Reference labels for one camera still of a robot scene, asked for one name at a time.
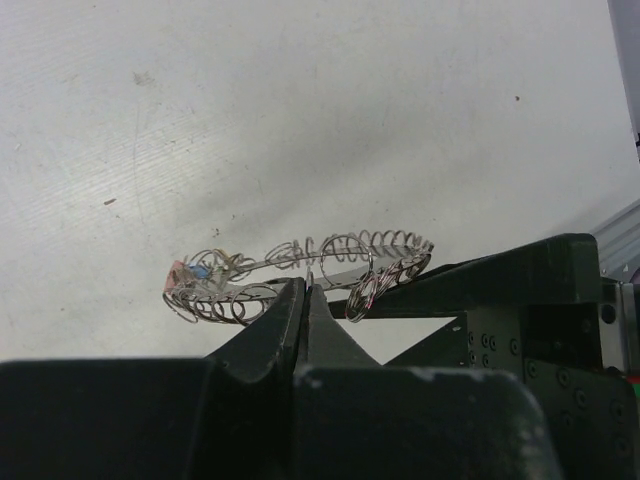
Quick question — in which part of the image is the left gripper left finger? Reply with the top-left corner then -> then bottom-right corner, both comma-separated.
1,279 -> 305,479

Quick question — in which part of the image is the metal disc keyring holder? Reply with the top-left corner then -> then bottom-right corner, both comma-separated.
162,230 -> 434,327

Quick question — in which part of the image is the red tagged key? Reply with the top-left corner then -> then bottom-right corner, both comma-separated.
164,260 -> 185,292

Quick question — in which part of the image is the blue tagged key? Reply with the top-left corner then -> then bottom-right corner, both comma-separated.
189,263 -> 211,280

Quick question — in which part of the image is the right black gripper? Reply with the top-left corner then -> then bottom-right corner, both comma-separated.
327,232 -> 640,480

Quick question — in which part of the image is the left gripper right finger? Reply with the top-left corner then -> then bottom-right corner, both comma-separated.
292,287 -> 563,479

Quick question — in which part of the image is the aluminium frame rail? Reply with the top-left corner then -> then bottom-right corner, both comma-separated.
593,200 -> 639,283

